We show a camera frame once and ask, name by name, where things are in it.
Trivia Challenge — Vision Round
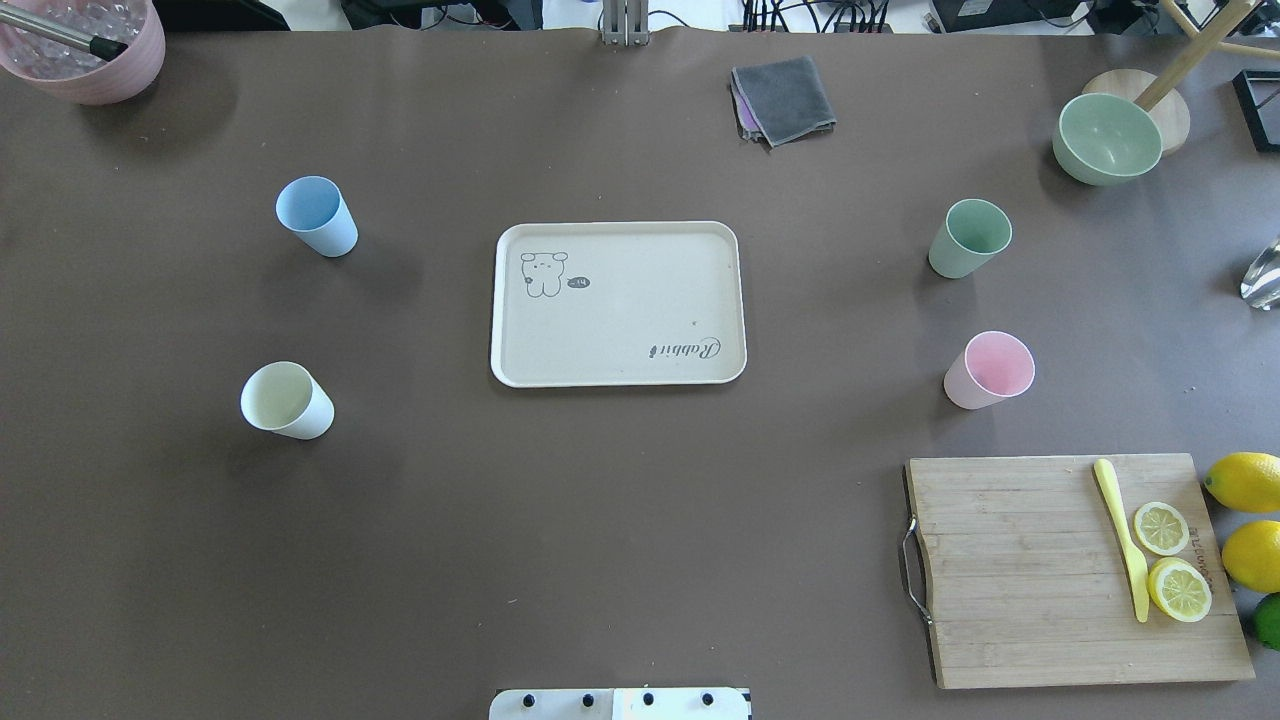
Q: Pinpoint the pink cup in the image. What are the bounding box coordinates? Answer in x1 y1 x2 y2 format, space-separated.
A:
943 331 1036 410

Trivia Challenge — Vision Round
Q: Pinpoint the cream white cup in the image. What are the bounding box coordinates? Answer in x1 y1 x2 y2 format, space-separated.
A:
239 361 335 439

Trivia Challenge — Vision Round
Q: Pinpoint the cream rabbit tray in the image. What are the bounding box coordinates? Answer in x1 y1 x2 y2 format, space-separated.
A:
490 222 748 388

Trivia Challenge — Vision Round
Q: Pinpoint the purple cloth underneath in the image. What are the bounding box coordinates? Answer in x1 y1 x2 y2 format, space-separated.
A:
730 83 763 142

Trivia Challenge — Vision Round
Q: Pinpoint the grey folded cloth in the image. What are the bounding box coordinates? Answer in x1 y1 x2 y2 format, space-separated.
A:
730 55 837 147

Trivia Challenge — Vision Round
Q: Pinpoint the green cup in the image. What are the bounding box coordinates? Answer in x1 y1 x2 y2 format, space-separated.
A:
928 199 1012 279

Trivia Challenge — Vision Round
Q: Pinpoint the light blue cup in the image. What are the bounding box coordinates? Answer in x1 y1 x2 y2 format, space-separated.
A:
275 176 358 258

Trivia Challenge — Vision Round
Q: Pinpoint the wooden cutting board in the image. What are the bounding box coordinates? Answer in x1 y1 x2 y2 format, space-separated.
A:
905 454 1254 691

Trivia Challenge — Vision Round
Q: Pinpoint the yellow plastic knife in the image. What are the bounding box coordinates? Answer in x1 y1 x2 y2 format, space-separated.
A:
1093 457 1151 623

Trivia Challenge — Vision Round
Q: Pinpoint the green bowl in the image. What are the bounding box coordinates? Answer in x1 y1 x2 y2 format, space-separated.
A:
1052 94 1164 187

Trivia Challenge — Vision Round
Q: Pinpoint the upper lemon slice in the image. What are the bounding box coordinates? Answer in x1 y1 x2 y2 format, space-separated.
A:
1132 501 1190 557

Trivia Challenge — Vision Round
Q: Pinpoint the lemon slice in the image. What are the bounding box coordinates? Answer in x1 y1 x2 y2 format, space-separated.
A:
1147 557 1213 623
1132 501 1190 557

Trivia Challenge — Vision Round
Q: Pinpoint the lower lemon slice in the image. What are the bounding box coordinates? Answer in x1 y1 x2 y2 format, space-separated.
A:
1147 557 1213 623

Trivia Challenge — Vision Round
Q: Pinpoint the wooden cup stand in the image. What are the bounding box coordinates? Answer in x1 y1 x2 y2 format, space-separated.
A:
1083 1 1277 156

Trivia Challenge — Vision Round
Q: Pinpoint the whole lemon near board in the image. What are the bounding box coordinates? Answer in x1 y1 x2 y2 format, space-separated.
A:
1203 452 1279 512

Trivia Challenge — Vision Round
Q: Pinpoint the clear glass on stand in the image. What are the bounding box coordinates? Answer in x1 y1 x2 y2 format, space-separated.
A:
1239 236 1280 311

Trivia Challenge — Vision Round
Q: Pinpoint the pink bowl with ice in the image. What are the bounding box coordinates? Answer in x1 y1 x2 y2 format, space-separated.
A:
1 1 166 105

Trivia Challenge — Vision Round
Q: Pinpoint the green lime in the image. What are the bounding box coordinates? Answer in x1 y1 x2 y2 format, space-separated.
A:
1252 593 1280 652

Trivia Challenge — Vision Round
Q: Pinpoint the aluminium camera post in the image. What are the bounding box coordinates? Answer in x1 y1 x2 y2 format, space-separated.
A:
600 0 650 46

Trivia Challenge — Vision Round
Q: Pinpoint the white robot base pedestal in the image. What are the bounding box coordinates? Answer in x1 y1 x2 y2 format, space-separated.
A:
488 685 753 719

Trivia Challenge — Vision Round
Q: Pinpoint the metal tongs handle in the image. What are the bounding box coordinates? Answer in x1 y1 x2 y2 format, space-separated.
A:
1 3 129 61

